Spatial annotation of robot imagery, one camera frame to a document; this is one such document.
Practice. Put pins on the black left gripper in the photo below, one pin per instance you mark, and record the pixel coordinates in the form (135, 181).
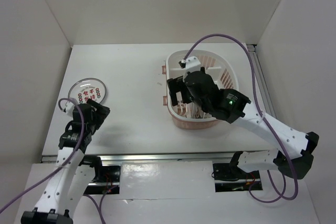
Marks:
(100, 113)

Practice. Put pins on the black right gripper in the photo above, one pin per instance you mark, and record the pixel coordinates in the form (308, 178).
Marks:
(175, 85)

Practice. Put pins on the white plate red Chinese characters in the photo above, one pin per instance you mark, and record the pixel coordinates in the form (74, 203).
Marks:
(88, 88)

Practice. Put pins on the white plate orange sunburst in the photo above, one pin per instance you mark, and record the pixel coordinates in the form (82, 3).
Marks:
(199, 113)

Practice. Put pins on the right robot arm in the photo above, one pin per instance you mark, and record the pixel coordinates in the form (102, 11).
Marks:
(292, 153)

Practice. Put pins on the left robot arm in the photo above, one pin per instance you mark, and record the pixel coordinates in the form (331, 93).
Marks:
(74, 169)

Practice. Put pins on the white dish rack basket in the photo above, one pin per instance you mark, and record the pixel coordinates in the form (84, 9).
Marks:
(225, 106)

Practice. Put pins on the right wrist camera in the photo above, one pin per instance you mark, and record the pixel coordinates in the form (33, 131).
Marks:
(191, 64)

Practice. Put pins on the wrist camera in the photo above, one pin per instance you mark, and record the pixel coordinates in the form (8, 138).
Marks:
(69, 107)
(191, 64)

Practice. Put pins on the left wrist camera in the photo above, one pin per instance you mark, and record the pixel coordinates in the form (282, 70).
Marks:
(69, 107)

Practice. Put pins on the aluminium table edge rail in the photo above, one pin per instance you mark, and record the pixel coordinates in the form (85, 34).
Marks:
(167, 157)

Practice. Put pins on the aluminium side rail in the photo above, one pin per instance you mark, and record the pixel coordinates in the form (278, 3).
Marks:
(264, 92)

